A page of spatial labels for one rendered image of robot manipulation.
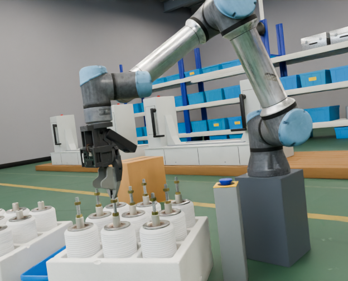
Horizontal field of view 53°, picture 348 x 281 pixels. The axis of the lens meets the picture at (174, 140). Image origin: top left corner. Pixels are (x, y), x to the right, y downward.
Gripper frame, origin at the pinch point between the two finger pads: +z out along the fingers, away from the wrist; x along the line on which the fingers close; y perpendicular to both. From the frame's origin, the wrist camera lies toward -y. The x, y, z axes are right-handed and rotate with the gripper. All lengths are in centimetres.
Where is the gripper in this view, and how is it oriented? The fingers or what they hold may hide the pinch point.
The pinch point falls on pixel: (114, 193)
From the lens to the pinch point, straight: 101.2
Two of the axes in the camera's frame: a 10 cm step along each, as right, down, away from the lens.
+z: 1.1, 9.9, 0.6
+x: 7.0, -0.4, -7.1
